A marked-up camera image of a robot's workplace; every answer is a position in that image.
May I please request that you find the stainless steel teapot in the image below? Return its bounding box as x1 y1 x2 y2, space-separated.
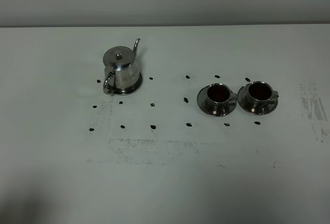
103 38 140 89

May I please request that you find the teapot steel saucer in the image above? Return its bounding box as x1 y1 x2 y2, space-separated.
103 72 143 95

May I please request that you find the left cup steel saucer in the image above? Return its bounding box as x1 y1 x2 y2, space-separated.
197 85 237 117

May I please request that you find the cup steel saucer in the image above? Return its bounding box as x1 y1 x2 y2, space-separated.
197 85 237 117
237 83 278 116

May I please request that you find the left steel teacup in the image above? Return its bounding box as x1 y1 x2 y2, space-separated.
206 83 237 107

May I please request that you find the steel teacup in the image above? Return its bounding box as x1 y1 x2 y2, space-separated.
206 83 237 107
247 81 279 106

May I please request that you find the right cup steel saucer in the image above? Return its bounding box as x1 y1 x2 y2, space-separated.
237 83 278 116

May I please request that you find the right steel teacup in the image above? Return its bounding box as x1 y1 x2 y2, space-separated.
247 81 279 106

